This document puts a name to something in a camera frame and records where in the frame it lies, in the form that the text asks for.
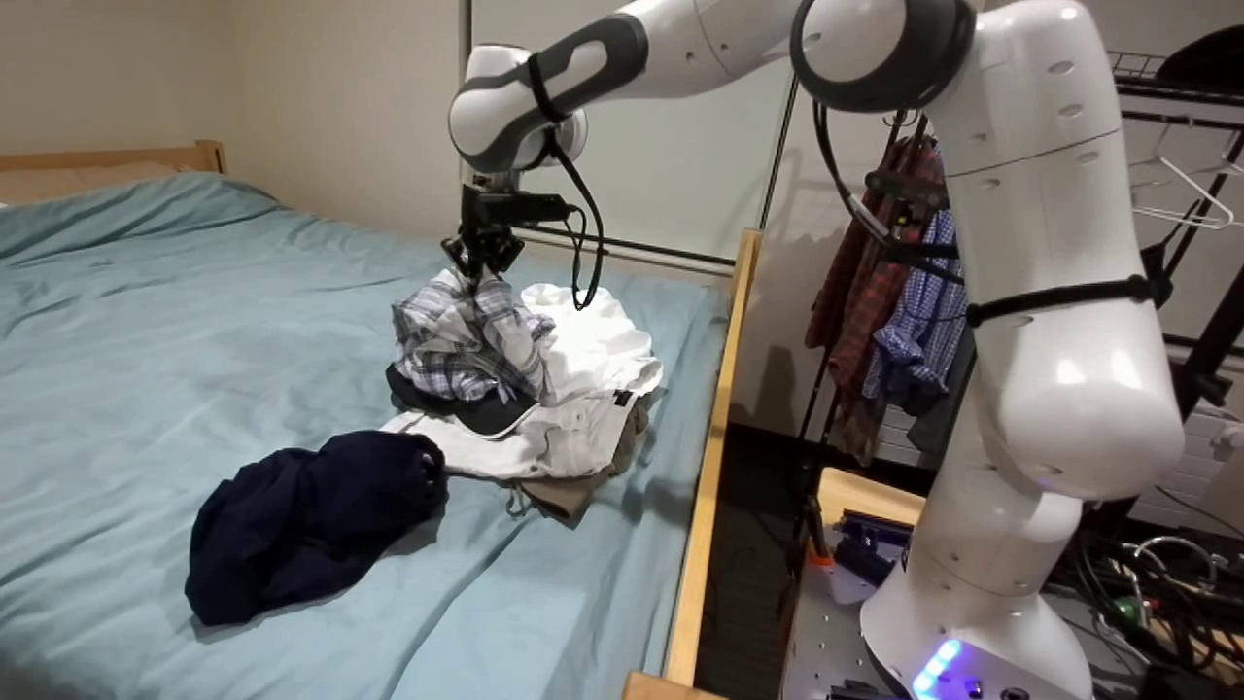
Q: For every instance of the white shirt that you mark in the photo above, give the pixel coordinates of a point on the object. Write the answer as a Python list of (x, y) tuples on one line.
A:
[(583, 352)]

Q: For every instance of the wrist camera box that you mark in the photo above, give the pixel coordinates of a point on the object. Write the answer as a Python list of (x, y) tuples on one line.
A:
[(545, 209)]

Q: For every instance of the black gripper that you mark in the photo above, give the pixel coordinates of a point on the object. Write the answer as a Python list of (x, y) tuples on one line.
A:
[(491, 218)]

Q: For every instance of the blue striped hanging shirt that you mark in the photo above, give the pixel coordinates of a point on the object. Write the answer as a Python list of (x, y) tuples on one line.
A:
[(921, 325)]

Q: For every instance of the black clothes rack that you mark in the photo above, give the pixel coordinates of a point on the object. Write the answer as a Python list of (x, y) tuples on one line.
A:
[(1190, 195)]

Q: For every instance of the wooden bed headboard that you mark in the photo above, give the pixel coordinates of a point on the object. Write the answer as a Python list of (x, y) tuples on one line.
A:
[(101, 168)]

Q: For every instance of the navy blue cloth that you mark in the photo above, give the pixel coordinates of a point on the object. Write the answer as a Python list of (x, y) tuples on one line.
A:
[(313, 518)]

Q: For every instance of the wooden bed footboard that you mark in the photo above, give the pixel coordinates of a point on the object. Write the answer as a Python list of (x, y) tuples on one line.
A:
[(703, 491)]

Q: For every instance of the checked plaid shirt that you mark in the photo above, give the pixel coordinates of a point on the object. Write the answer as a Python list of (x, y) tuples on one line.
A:
[(466, 338)]

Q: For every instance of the small wooden box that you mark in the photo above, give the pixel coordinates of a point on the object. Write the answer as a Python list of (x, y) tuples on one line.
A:
[(868, 496)]

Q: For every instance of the red plaid hanging shirt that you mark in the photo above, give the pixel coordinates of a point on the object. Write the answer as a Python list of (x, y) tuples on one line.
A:
[(860, 287)]

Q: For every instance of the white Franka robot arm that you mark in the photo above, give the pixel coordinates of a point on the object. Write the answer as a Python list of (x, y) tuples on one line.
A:
[(1034, 325)]

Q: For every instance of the beige khaki garment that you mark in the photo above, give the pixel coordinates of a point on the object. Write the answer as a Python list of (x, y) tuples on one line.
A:
[(583, 488)]

